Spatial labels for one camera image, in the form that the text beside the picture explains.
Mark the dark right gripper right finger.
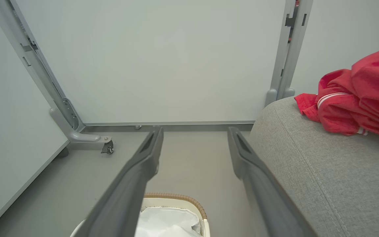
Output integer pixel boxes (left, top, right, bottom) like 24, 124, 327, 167
227, 127, 317, 237

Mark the grey partition foot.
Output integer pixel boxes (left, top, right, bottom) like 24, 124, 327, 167
49, 107, 113, 146

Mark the grey partition post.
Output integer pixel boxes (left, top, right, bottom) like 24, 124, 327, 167
265, 0, 314, 107
0, 0, 85, 133

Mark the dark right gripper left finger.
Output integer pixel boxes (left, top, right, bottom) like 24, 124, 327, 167
82, 126, 164, 237

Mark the white laundry basket brown rim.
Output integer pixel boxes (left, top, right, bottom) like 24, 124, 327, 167
70, 193, 211, 237

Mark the grey fabric sofa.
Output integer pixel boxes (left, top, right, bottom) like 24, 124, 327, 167
247, 96, 379, 237

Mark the red garment with white trim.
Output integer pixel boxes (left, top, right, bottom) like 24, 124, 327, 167
294, 49, 379, 147

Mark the white partition panel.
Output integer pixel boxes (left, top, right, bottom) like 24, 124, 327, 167
290, 0, 379, 96
12, 0, 288, 126
0, 0, 70, 235

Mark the black caster wheel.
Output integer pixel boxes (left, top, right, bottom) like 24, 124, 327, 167
101, 140, 114, 155

